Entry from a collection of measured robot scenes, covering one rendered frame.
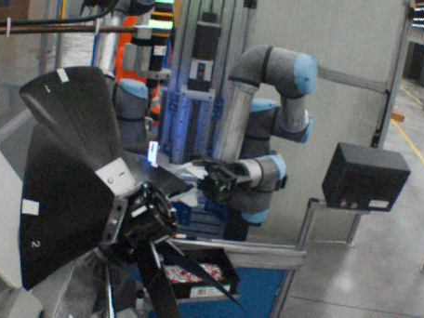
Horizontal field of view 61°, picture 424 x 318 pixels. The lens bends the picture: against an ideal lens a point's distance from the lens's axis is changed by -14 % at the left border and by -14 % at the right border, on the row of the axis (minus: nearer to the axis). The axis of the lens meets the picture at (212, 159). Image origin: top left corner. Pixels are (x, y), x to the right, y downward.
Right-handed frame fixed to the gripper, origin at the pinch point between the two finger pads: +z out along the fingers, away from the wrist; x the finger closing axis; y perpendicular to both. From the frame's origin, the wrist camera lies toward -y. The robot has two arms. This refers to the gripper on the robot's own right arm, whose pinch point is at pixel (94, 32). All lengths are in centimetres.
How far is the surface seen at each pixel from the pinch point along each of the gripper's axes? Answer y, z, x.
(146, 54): -53, -2, -23
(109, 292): -74, 37, -22
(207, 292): -38, 65, -45
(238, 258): -16, 67, -57
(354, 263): 100, 148, -174
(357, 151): -15, 23, -88
